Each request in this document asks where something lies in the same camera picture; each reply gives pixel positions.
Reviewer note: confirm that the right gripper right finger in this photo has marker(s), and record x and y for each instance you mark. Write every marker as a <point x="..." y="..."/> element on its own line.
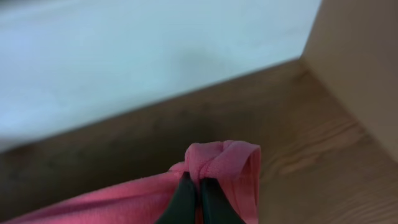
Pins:
<point x="216" y="208"/>

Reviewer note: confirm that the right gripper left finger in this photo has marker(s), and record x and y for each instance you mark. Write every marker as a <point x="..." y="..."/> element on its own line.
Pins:
<point x="182" y="207"/>

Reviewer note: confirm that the red printed t-shirt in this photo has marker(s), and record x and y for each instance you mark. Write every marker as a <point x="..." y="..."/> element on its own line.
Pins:
<point x="235" y="164"/>

